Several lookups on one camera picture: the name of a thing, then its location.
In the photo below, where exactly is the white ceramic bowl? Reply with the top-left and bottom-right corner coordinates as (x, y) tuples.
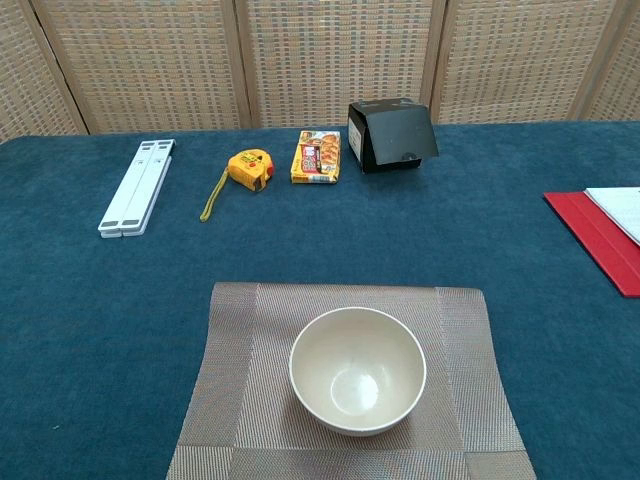
(288, 306), (428, 438)

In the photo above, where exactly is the woven grey placemat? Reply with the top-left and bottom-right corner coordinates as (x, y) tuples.
(166, 281), (537, 480)

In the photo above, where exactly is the white folding stand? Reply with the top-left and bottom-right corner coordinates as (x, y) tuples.
(97, 138), (176, 239)

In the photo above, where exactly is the yellow curry food box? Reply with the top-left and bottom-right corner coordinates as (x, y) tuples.
(290, 130), (342, 185)

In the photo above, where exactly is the yellow tape measure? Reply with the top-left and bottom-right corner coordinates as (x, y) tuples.
(199, 148), (276, 223)

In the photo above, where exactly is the black cardboard box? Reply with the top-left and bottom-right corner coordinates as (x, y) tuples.
(347, 99), (440, 175)

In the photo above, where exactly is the blue table cloth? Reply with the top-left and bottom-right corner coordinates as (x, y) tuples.
(0, 119), (640, 480)

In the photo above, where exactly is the red folder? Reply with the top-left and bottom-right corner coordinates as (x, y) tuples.
(543, 191), (640, 299)

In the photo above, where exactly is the white spiral notebook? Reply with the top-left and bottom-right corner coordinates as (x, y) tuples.
(583, 187), (640, 249)

